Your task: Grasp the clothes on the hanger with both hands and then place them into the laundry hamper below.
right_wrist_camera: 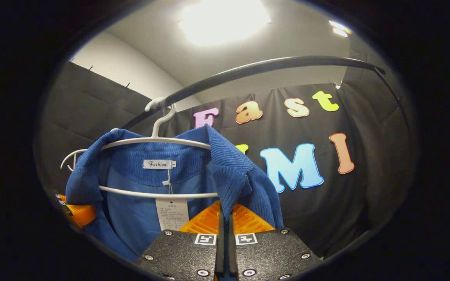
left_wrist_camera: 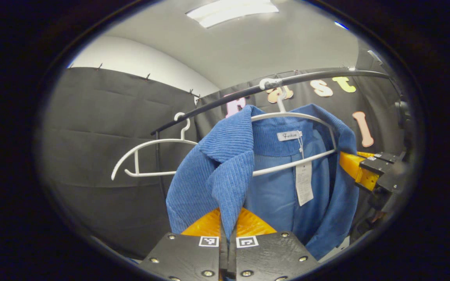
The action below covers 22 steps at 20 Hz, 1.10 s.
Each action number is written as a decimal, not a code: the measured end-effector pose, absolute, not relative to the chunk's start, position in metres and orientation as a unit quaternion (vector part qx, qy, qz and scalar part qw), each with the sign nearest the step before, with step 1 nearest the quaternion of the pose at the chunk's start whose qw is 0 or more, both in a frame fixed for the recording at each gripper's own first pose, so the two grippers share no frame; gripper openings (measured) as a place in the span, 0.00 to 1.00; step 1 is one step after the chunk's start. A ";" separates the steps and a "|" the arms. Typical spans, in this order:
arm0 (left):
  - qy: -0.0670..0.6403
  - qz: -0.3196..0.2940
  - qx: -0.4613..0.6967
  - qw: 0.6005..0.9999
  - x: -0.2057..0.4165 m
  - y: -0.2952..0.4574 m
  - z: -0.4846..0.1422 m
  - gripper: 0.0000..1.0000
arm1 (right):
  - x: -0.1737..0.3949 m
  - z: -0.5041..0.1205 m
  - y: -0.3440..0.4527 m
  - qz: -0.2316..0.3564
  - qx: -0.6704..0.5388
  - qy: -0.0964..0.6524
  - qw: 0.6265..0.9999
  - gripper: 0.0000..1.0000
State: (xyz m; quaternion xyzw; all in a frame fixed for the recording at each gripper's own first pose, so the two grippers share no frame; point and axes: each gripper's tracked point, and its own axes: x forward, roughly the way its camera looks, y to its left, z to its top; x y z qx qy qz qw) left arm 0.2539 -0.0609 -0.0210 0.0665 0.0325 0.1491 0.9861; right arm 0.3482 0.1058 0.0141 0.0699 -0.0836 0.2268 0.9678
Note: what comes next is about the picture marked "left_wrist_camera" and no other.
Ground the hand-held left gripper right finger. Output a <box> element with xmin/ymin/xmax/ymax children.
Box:
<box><xmin>228</xmin><ymin>208</ymin><xmax>320</xmax><ymax>281</ymax></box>

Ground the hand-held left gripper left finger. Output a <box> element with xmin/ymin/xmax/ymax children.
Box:
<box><xmin>138</xmin><ymin>208</ymin><xmax>228</xmax><ymax>281</ymax></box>

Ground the blue corduroy jacket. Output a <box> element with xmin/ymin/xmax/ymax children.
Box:
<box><xmin>166</xmin><ymin>103</ymin><xmax>360</xmax><ymax>261</ymax></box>

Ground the white clothes hanger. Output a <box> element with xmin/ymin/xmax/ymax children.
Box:
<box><xmin>111</xmin><ymin>112</ymin><xmax>199</xmax><ymax>181</ymax></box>
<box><xmin>250</xmin><ymin>78</ymin><xmax>338</xmax><ymax>177</ymax></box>

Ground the black backdrop cloth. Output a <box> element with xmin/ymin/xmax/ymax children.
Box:
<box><xmin>39</xmin><ymin>59</ymin><xmax>417</xmax><ymax>260</ymax></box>

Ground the black metal garment rack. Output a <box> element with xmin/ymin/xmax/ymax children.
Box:
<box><xmin>150</xmin><ymin>68</ymin><xmax>405</xmax><ymax>199</ymax></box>

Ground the large ceiling light panel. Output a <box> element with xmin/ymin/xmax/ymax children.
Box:
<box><xmin>186</xmin><ymin>0</ymin><xmax>279</xmax><ymax>28</ymax></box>

